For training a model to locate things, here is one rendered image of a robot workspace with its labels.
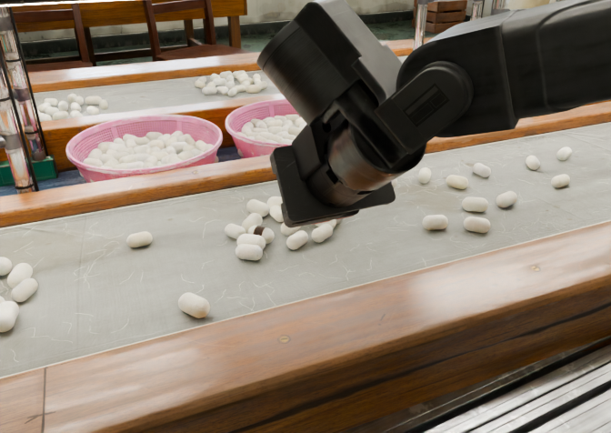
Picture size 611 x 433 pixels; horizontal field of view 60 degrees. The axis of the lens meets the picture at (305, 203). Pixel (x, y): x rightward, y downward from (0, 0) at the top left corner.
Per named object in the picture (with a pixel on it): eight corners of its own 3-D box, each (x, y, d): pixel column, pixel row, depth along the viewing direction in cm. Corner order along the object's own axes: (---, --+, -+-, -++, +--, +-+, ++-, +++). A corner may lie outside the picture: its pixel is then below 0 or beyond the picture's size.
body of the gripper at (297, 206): (266, 155, 46) (289, 124, 39) (369, 139, 49) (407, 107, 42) (284, 226, 45) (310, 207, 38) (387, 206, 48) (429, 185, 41)
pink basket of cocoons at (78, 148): (255, 187, 97) (252, 139, 93) (119, 241, 81) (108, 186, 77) (178, 147, 114) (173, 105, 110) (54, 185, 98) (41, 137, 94)
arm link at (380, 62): (227, 78, 35) (343, -66, 28) (291, 54, 42) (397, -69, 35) (337, 210, 36) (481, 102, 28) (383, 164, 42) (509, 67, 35)
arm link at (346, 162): (296, 139, 40) (327, 103, 34) (347, 100, 42) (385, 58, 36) (355, 209, 40) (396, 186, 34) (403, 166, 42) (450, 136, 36)
